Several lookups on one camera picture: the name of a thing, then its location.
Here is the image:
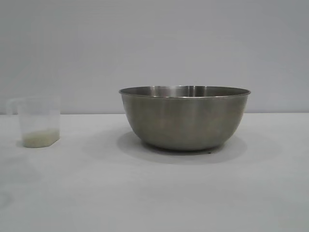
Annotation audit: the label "stainless steel mixing bowl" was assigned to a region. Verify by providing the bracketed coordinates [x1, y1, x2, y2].
[118, 85, 252, 152]

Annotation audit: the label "clear plastic measuring cup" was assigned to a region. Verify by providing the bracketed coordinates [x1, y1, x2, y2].
[6, 95, 61, 147]

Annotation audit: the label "white rice grains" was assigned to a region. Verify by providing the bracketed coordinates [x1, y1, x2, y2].
[23, 129, 60, 147]

